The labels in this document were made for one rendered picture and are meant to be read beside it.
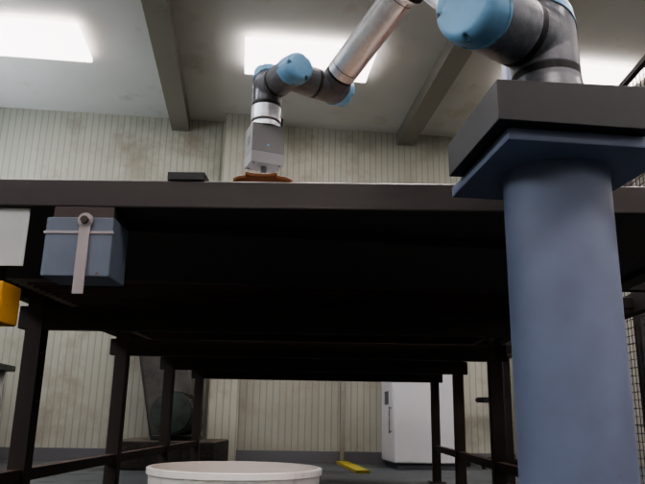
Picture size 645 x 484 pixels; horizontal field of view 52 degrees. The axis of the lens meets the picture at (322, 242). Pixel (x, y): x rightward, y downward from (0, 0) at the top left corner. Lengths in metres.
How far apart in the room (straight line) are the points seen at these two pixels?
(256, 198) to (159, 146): 6.63
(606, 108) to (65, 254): 1.00
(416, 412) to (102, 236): 5.51
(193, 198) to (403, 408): 5.43
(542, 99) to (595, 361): 0.38
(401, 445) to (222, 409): 1.84
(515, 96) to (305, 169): 6.88
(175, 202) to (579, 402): 0.83
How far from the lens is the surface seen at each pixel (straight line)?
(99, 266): 1.37
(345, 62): 1.68
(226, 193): 1.36
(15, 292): 1.48
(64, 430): 7.52
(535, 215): 1.08
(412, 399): 6.66
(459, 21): 1.14
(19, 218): 1.48
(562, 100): 1.05
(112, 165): 7.95
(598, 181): 1.12
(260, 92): 1.73
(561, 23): 1.24
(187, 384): 6.76
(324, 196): 1.34
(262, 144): 1.67
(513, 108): 1.01
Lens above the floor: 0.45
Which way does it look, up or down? 15 degrees up
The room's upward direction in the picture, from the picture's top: 1 degrees clockwise
